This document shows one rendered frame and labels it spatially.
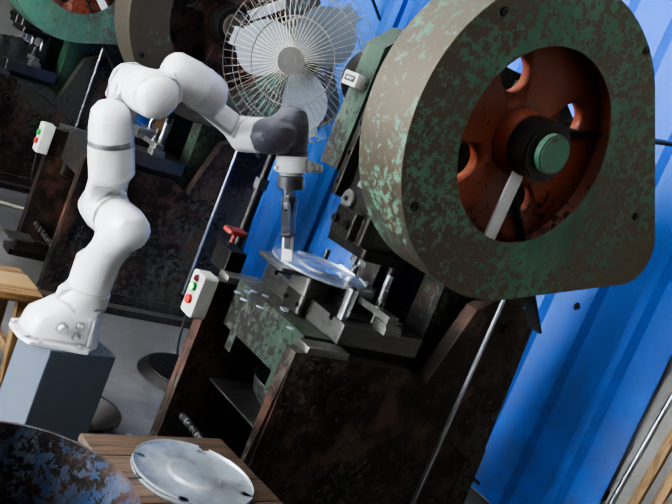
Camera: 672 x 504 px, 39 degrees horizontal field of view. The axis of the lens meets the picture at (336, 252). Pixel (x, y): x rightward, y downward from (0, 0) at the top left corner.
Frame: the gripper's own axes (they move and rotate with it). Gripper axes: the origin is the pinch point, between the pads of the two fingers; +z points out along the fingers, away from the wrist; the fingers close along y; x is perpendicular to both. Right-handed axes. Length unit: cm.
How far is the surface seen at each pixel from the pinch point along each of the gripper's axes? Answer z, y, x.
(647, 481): 71, -39, 111
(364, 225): -7.0, -8.3, 20.1
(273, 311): 18.2, -0.4, -3.2
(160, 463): 43, 57, -16
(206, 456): 45, 44, -9
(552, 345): 44, -102, 84
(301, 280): 9.6, -5.5, 3.4
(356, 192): -15.6, -15.0, 16.5
